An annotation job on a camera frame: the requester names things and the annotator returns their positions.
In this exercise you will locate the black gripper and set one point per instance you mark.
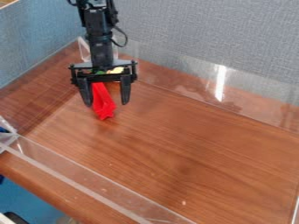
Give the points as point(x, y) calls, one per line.
point(84, 74)

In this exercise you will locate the red plastic block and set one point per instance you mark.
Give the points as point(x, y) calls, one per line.
point(102, 103)

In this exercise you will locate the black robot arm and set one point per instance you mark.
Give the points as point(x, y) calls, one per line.
point(97, 16)

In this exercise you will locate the black object bottom left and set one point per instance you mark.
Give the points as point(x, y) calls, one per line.
point(13, 217)

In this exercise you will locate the yellow green toy corn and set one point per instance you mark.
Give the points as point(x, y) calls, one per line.
point(116, 70)

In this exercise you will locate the clear acrylic left bracket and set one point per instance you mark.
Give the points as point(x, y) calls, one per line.
point(9, 138)

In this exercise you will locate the clear acrylic back wall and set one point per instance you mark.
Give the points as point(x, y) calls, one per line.
point(257, 97)

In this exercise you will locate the clear acrylic wall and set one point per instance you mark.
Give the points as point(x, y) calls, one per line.
point(106, 192)
point(257, 97)

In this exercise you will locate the clear acrylic front wall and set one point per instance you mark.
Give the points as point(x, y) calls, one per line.
point(106, 192)

